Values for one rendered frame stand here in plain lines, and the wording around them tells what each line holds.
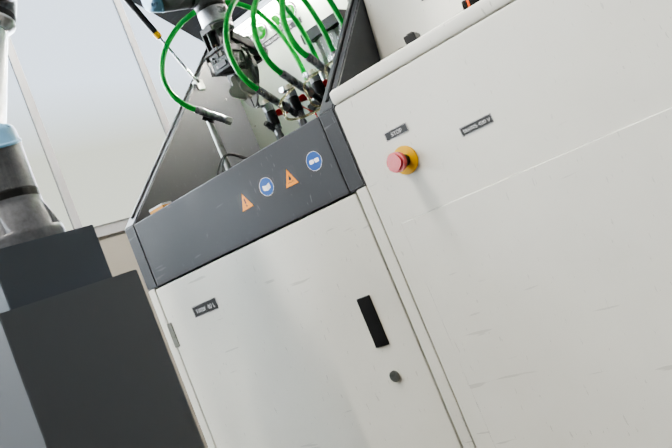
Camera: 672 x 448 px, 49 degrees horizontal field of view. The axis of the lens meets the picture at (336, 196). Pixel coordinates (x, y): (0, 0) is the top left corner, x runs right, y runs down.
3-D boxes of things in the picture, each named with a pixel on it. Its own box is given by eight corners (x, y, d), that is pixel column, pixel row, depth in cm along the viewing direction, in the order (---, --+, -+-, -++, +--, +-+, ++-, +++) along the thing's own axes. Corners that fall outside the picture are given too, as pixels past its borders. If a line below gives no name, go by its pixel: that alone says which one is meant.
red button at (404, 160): (388, 182, 130) (376, 155, 130) (399, 178, 133) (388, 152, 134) (411, 171, 127) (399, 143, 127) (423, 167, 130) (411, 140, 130)
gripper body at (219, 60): (212, 80, 176) (193, 34, 177) (237, 79, 183) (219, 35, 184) (233, 65, 172) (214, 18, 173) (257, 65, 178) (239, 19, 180)
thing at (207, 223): (157, 286, 176) (133, 224, 178) (171, 282, 180) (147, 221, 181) (349, 193, 140) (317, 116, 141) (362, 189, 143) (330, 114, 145)
